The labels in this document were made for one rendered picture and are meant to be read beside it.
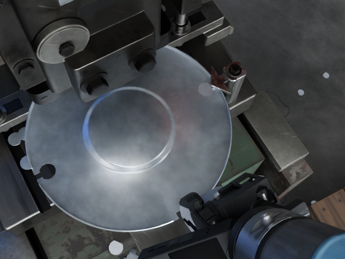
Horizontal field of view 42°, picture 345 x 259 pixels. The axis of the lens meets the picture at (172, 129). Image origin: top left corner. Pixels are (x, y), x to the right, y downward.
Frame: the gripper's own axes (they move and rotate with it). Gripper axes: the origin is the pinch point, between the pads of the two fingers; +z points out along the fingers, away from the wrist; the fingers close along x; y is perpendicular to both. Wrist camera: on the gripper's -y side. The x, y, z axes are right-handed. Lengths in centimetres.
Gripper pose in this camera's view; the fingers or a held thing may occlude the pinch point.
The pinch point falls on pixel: (185, 216)
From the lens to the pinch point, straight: 60.1
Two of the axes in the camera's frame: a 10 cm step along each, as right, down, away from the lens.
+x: -4.7, -8.7, -1.4
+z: -2.6, -0.1, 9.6
